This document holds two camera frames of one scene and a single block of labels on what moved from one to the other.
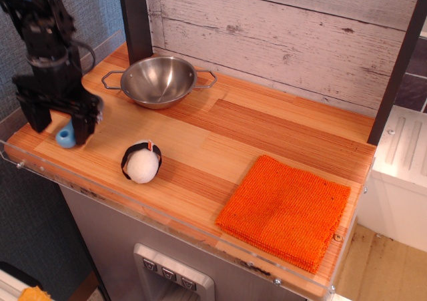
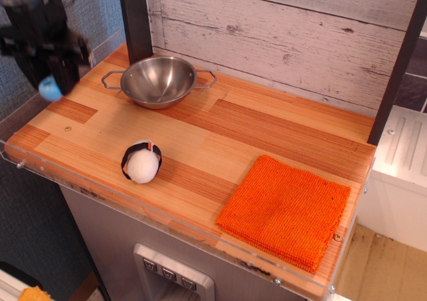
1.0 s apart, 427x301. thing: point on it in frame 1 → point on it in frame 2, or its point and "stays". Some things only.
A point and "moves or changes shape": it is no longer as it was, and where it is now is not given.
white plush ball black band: x=141 y=161 stays
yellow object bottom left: x=34 y=293 stays
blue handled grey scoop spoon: x=66 y=138 moves or changes shape
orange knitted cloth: x=289 y=214 stays
